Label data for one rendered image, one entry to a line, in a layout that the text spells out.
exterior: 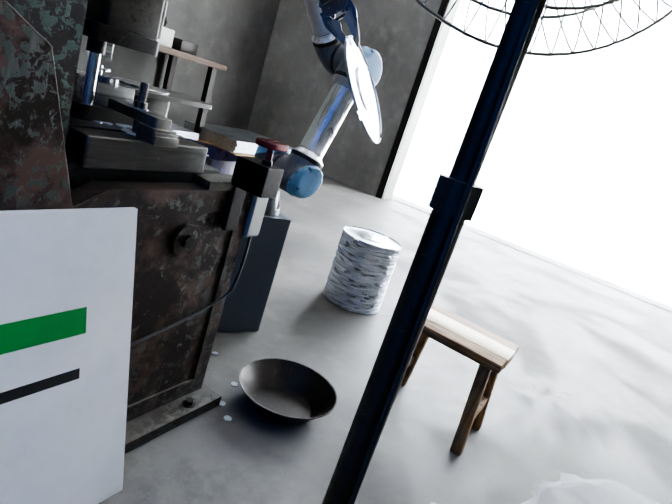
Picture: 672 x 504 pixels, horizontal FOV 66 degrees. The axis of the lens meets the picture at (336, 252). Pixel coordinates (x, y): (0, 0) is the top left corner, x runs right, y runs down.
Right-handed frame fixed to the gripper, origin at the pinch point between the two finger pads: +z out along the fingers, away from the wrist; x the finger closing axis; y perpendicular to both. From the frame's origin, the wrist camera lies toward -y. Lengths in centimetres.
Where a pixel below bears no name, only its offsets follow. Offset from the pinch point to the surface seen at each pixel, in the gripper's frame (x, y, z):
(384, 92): 20, 446, -25
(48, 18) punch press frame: 36, -69, -13
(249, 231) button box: 43, -22, 32
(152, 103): 45, -31, -5
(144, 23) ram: 34, -39, -17
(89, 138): 44, -62, 3
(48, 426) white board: 72, -75, 45
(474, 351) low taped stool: 7, 0, 94
